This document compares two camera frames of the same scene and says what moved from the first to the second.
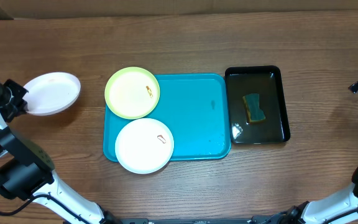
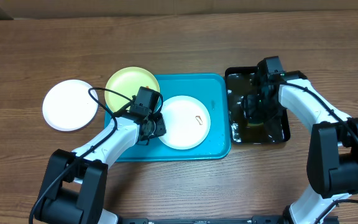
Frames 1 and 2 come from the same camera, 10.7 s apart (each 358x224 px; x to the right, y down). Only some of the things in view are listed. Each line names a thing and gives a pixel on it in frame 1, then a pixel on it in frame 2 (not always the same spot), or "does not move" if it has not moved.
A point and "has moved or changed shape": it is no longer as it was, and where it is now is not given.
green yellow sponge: x=253 y=113 has moved or changed shape
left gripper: x=22 y=104 -> x=161 y=130
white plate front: x=144 y=145 -> x=188 y=122
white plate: x=51 y=93 -> x=67 y=105
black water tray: x=266 y=81 does not move
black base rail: x=273 y=220 does not move
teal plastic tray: x=196 y=107 does not move
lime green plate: x=132 y=93 does not move
